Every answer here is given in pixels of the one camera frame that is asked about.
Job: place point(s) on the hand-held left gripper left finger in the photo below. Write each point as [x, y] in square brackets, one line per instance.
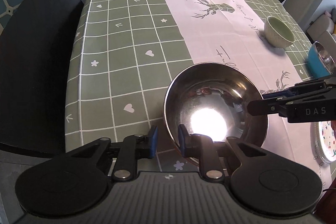
[153, 142]

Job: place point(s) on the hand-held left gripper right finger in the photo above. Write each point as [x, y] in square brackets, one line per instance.
[183, 142]

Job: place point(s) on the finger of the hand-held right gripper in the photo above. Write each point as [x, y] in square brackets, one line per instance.
[278, 95]
[265, 107]

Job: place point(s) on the painted white plate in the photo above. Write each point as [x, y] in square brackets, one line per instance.
[328, 140]

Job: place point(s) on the wide clear glass plate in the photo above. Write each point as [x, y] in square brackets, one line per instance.
[319, 154]

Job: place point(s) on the blue steel bowl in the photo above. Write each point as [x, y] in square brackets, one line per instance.
[316, 61]

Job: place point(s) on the orange steel bowl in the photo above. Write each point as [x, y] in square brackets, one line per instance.
[204, 87]

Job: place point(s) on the green ceramic bowl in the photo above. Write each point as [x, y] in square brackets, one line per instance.
[278, 32]

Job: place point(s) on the beige sofa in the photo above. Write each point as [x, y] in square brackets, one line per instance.
[321, 27]

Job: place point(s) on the pink table runner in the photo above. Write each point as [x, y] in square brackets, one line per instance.
[210, 37]

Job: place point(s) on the green checked tablecloth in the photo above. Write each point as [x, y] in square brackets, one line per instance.
[118, 56]

